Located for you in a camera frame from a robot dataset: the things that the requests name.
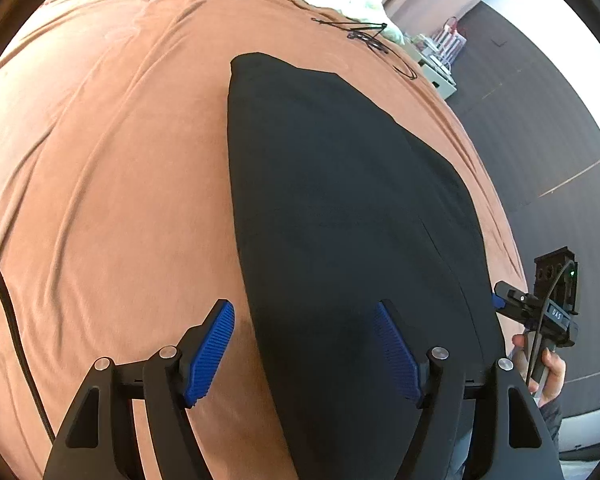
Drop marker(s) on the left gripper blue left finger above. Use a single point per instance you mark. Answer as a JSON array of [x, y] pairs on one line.
[[202, 348]]

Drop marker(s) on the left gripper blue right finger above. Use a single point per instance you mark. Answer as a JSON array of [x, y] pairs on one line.
[[404, 351]]

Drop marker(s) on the black garment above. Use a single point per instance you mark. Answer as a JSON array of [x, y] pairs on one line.
[[337, 208]]

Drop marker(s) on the person right hand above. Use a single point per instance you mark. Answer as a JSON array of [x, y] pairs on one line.
[[555, 368]]

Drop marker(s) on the brown bed blanket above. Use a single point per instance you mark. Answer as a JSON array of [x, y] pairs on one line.
[[117, 227]]

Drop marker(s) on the white nightstand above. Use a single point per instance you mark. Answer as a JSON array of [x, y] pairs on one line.
[[434, 69]]

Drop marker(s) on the white red rack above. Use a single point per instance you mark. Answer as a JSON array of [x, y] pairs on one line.
[[448, 42]]

